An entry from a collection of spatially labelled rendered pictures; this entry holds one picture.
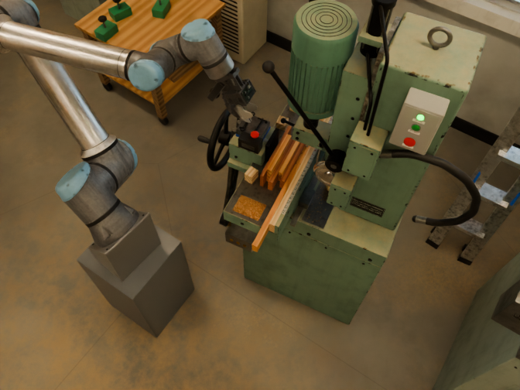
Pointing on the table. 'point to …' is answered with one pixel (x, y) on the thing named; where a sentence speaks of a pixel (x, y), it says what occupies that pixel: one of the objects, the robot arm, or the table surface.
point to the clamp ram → (271, 144)
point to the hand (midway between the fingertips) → (247, 119)
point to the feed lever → (334, 163)
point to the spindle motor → (320, 55)
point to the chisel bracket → (300, 134)
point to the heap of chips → (249, 207)
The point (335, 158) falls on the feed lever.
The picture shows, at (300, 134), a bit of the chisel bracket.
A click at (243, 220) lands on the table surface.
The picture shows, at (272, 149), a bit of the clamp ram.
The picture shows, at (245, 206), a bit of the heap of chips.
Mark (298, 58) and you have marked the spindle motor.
